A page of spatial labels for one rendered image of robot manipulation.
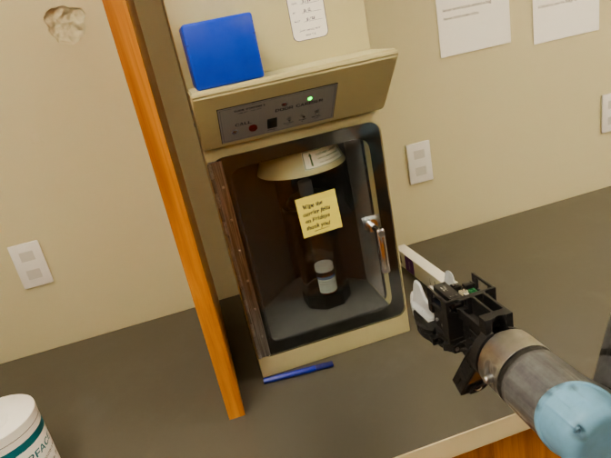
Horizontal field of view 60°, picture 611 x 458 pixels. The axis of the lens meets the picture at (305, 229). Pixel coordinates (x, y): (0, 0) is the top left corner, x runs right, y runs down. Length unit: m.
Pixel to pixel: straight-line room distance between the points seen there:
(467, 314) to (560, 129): 1.13
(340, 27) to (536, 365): 0.61
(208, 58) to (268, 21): 0.16
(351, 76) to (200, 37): 0.23
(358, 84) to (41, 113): 0.77
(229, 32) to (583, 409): 0.62
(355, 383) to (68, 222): 0.79
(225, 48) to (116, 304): 0.86
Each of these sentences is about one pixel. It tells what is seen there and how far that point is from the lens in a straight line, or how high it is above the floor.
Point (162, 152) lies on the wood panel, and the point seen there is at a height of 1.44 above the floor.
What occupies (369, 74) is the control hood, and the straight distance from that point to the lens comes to 0.86.
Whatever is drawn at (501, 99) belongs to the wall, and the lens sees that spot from 1.61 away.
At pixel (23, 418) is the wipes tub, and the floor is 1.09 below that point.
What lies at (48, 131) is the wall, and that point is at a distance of 1.36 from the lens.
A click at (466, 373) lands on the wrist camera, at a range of 0.73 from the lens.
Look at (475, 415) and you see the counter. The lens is 0.94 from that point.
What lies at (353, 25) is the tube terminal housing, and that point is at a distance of 0.95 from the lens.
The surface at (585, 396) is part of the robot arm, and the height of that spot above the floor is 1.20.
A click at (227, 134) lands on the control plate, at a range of 0.86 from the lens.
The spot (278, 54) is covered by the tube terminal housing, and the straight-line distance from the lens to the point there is 0.91.
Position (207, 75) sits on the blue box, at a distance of 0.79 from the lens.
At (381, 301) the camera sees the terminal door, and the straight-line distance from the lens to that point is 1.07.
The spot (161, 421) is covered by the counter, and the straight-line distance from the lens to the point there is 1.08.
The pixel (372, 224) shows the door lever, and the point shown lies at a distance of 0.98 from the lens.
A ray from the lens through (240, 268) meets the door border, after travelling 0.96.
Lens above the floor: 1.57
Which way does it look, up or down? 21 degrees down
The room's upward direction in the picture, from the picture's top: 12 degrees counter-clockwise
